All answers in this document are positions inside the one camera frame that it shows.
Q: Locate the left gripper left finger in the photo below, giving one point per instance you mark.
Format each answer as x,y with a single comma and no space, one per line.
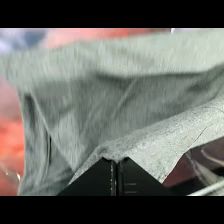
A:
96,181

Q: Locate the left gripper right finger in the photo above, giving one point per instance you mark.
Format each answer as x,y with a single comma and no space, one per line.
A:
138,183

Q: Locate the grey T-shirt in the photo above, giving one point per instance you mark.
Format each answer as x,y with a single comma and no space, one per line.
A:
110,96

